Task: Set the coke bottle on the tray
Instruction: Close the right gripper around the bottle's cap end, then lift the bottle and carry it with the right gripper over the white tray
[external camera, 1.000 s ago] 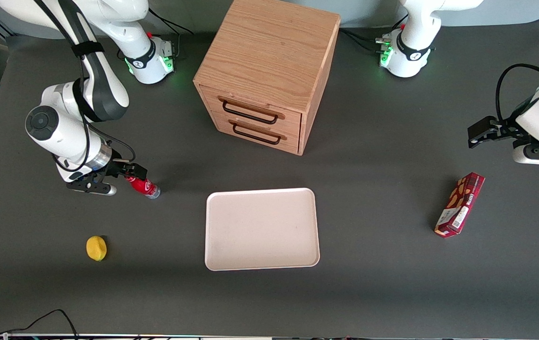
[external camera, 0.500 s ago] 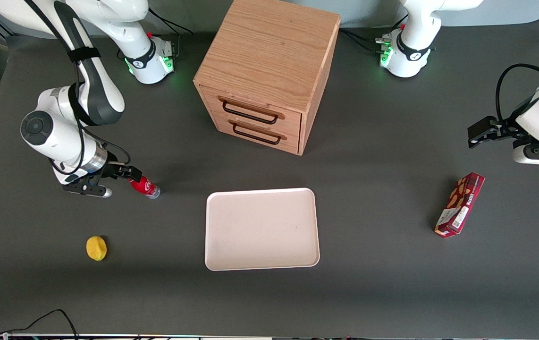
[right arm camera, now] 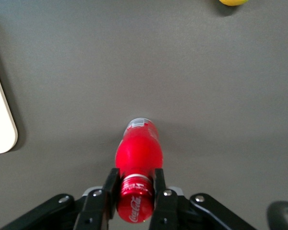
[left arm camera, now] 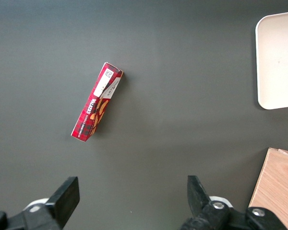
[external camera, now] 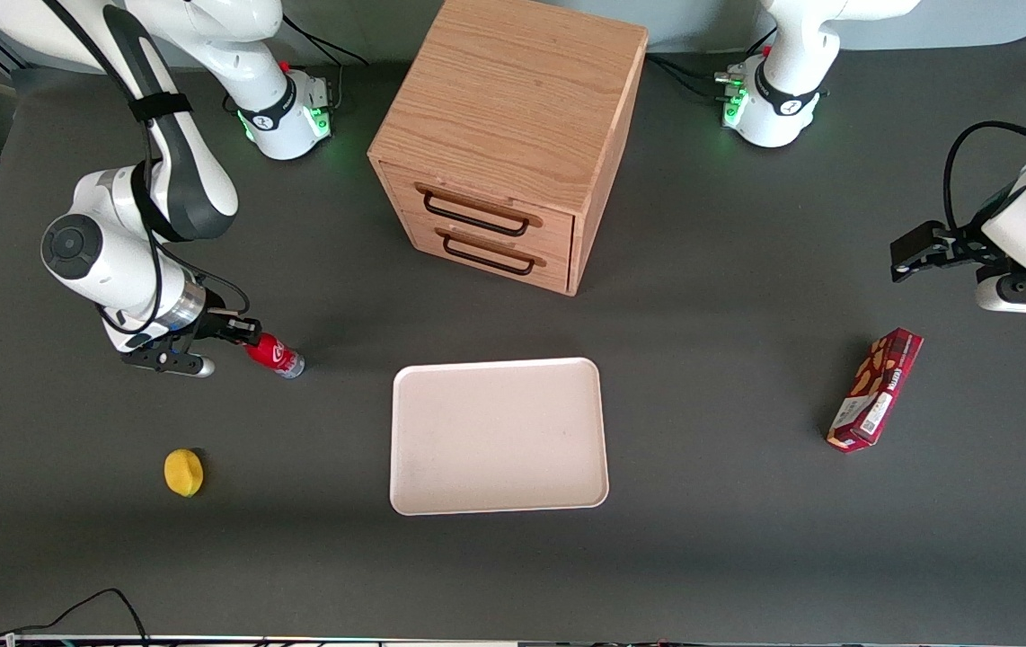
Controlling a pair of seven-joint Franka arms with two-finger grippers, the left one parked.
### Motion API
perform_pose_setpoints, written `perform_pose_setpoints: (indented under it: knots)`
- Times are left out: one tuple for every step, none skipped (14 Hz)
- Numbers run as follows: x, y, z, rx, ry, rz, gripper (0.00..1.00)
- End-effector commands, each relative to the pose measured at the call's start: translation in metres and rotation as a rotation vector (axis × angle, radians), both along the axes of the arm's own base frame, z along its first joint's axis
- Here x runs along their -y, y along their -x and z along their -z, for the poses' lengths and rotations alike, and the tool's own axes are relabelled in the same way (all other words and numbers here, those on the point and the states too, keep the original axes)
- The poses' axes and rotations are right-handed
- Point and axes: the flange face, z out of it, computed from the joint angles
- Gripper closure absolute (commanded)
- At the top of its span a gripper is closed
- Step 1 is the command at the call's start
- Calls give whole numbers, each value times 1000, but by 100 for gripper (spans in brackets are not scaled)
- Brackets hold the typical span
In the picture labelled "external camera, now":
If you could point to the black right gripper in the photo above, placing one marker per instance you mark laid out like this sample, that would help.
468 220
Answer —
217 325

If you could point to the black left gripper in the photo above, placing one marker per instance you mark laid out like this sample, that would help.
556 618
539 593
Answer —
960 245

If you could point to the red coke bottle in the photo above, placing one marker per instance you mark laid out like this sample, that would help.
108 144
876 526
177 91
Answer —
278 356

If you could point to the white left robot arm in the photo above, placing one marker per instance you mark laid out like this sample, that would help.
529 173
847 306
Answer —
787 54

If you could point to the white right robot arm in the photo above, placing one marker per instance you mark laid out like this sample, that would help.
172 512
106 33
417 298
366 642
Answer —
100 261

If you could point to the beige plastic tray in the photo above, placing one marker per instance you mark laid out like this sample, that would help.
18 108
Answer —
499 436

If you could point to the red tartan cookie box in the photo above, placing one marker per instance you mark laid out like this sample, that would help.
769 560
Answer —
877 386

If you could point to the yellow lemon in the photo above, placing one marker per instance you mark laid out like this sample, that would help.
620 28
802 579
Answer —
183 473

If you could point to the wooden drawer cabinet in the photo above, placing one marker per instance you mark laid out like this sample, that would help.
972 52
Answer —
513 90

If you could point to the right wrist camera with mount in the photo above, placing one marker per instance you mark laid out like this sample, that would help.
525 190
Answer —
167 359

